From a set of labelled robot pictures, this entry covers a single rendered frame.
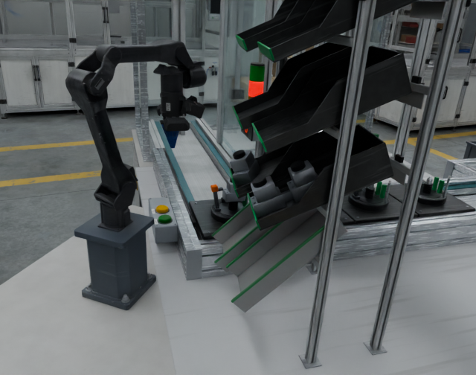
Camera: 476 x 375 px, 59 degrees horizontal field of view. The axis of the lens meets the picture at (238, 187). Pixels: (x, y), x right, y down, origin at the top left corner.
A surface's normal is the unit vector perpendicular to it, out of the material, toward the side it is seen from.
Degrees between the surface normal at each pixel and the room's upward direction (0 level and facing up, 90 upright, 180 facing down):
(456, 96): 90
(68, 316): 0
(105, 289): 90
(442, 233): 90
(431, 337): 0
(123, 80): 90
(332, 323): 0
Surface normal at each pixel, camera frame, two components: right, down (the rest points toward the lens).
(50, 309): 0.05, -0.91
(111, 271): -0.35, 0.36
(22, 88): 0.41, 0.39
